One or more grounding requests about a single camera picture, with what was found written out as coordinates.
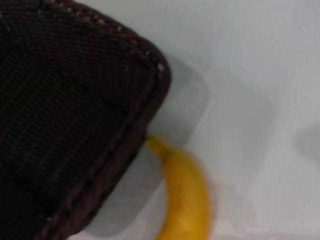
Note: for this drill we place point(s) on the black woven plastic basket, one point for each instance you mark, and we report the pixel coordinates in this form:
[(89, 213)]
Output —
[(62, 120)]

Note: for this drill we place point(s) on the yellow banana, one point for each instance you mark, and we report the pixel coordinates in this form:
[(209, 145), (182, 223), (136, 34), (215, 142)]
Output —
[(186, 190)]

